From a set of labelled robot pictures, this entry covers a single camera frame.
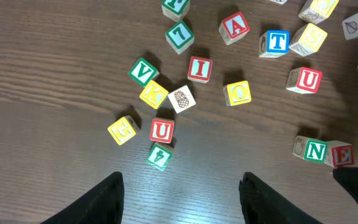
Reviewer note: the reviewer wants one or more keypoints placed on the red E block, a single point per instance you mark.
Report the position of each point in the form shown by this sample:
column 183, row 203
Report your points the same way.
column 339, row 154

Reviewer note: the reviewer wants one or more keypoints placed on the blue T block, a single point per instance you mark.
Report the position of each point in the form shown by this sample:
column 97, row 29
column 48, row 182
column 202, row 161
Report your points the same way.
column 274, row 43

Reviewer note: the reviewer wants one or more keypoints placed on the plain wooden picture block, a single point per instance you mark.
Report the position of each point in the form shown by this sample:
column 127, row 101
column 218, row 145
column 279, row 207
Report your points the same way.
column 181, row 99

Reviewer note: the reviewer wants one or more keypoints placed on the red u block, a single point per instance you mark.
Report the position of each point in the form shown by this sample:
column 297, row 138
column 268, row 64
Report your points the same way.
column 161, row 130
column 304, row 80

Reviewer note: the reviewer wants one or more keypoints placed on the yellow S block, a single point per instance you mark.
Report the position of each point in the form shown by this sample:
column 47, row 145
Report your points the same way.
column 308, row 40

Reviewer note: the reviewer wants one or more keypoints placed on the green N block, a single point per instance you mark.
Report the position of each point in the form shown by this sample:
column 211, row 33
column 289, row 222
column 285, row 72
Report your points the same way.
column 310, row 149

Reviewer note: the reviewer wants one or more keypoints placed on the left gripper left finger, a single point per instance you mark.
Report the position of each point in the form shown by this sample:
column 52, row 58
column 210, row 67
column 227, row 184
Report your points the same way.
column 103, row 204

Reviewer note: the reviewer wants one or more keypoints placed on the yellow block top row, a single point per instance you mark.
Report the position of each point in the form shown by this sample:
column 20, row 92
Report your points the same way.
column 279, row 1

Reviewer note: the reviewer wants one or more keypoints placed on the green 4 block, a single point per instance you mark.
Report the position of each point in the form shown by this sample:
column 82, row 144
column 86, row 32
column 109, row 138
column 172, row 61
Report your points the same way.
column 160, row 155

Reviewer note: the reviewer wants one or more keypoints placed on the green F block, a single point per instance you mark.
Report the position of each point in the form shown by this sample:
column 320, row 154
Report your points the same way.
column 176, row 10

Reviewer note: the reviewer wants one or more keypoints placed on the yellow C block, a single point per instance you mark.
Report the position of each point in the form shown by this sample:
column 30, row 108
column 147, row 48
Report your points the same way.
column 316, row 11

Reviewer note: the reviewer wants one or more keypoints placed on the green 7 block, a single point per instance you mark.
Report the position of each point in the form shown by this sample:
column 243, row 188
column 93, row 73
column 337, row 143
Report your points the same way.
column 180, row 37

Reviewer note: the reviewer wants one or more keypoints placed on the green V block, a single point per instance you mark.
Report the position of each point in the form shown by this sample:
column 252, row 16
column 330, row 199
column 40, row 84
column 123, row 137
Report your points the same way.
column 143, row 72

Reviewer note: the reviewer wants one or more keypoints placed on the yellow O block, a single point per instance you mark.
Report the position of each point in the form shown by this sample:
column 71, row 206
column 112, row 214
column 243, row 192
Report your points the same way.
column 237, row 93

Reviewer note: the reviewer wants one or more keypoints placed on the red I block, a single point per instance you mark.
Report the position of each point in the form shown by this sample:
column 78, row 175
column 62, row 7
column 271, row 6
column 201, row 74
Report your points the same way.
column 200, row 69

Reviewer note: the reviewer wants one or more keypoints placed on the yellow block beside V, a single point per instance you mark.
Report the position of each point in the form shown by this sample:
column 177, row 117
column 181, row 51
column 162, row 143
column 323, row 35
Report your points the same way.
column 154, row 94

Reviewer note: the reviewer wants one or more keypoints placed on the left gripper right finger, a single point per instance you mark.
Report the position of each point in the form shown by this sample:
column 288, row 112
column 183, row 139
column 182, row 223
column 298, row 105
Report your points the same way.
column 262, row 204

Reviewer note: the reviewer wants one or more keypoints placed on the yellow block far left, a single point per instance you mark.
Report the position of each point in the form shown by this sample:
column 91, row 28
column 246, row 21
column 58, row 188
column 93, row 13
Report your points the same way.
column 123, row 129

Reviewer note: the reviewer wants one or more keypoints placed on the red A block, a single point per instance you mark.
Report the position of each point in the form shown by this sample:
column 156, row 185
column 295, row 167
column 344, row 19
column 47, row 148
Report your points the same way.
column 233, row 28

